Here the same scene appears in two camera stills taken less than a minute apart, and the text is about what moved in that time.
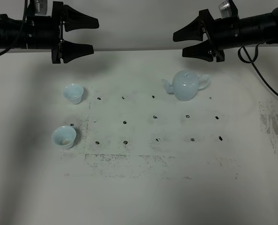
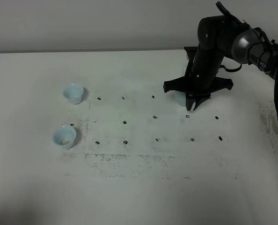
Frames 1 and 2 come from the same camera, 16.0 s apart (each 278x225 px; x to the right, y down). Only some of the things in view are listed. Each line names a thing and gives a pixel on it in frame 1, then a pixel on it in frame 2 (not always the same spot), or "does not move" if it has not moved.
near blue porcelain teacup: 64,137 does not move
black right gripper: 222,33 -> 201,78
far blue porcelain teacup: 74,92 does not move
